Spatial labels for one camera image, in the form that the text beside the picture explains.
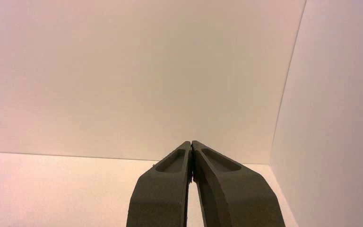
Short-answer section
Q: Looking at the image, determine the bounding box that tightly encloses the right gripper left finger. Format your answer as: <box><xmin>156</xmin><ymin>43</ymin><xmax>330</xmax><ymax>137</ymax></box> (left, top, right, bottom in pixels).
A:
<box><xmin>126</xmin><ymin>141</ymin><xmax>192</xmax><ymax>227</ymax></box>

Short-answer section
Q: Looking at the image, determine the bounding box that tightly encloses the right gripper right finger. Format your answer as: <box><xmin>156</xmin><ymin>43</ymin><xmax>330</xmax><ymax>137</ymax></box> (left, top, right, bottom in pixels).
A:
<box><xmin>192</xmin><ymin>140</ymin><xmax>286</xmax><ymax>227</ymax></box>

